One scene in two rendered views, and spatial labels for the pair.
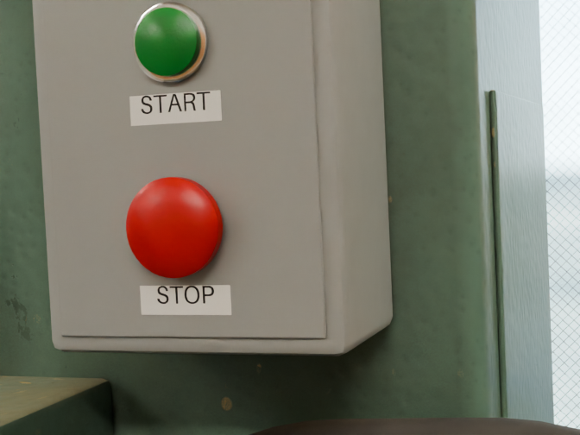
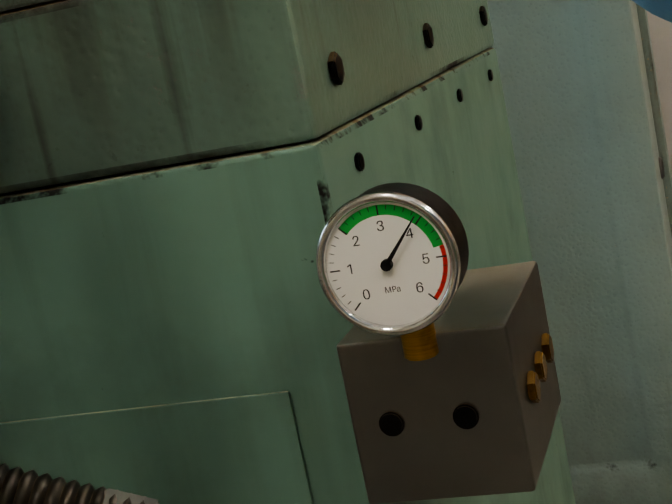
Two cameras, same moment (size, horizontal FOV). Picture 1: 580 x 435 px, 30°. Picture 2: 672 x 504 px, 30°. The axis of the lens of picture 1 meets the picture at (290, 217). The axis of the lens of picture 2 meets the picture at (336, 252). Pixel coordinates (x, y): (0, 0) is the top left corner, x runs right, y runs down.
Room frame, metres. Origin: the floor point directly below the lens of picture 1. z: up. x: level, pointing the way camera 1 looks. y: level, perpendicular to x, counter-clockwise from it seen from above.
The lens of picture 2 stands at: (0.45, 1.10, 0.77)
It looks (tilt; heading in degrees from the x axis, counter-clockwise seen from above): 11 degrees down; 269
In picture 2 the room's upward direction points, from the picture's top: 12 degrees counter-clockwise
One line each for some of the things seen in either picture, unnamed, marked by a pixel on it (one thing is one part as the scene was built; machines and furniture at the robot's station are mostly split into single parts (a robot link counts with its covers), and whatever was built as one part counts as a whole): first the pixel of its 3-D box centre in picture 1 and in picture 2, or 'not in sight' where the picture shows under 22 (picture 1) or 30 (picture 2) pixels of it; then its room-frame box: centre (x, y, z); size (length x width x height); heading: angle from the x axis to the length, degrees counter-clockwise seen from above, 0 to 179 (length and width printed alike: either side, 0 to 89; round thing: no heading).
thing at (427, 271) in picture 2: not in sight; (400, 275); (0.42, 0.56, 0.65); 0.06 x 0.04 x 0.08; 161
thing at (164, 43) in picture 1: (167, 41); not in sight; (0.32, 0.03, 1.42); 0.02 x 0.01 x 0.02; 71
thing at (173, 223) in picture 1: (173, 227); not in sight; (0.32, 0.03, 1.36); 0.03 x 0.01 x 0.03; 71
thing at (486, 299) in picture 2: not in sight; (461, 376); (0.39, 0.50, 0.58); 0.12 x 0.08 x 0.08; 71
